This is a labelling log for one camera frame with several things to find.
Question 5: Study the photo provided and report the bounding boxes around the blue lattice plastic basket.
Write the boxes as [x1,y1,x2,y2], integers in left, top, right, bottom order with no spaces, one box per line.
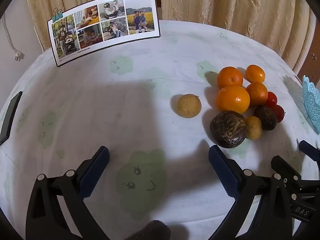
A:
[302,74,320,134]

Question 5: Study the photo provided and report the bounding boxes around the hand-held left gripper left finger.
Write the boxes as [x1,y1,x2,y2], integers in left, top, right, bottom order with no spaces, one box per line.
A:
[26,145,110,240]

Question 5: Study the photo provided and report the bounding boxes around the brown wooden cabinet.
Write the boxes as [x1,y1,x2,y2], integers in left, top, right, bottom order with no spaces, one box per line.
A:
[297,17,320,80]

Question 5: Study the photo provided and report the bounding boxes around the large dark wrinkled passion fruit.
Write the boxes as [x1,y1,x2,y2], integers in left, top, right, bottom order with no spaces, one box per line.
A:
[209,110,248,149]

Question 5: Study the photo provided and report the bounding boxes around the small yellow oval fruit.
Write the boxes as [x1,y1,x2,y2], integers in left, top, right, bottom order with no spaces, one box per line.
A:
[245,116,263,140]

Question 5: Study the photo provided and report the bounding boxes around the medium round orange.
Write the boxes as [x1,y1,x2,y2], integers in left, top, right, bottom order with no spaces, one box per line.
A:
[217,66,244,90]

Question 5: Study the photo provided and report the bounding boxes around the photo collage board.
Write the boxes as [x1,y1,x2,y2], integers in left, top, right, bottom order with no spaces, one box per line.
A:
[47,0,161,67]

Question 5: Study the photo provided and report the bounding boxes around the dimpled tangerine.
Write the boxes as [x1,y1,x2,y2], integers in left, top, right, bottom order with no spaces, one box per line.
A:
[246,82,269,107]

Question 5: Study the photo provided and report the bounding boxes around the small dark wrinkled passion fruit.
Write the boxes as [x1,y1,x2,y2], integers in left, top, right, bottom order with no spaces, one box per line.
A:
[253,105,278,131]

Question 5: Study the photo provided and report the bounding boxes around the round yellow fruit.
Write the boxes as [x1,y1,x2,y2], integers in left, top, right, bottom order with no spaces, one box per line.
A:
[177,94,202,118]

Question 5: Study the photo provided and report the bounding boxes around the small smooth orange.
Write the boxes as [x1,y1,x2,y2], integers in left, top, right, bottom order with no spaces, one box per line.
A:
[245,64,266,84]

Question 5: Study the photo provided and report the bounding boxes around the large orange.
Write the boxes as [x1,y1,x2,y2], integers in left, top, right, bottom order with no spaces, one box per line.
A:
[216,85,251,114]

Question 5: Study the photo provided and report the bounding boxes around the white power cord with plug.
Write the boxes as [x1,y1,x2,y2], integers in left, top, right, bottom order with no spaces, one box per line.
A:
[1,15,25,62]

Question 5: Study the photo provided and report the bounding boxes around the black phone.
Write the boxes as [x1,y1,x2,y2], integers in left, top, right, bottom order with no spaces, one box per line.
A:
[0,91,23,146]

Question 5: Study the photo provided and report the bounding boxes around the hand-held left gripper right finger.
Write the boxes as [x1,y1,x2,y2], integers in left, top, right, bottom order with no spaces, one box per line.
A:
[208,144,293,240]

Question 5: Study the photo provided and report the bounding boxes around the red cherry tomato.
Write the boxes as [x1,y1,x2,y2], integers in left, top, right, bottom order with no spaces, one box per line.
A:
[264,91,278,107]
[271,104,286,123]

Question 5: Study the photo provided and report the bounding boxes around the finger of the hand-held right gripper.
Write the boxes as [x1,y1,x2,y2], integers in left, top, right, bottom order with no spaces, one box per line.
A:
[271,155,302,189]
[298,140,320,164]

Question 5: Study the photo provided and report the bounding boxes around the teal binder clip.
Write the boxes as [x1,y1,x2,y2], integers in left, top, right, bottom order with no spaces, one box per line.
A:
[52,8,63,22]

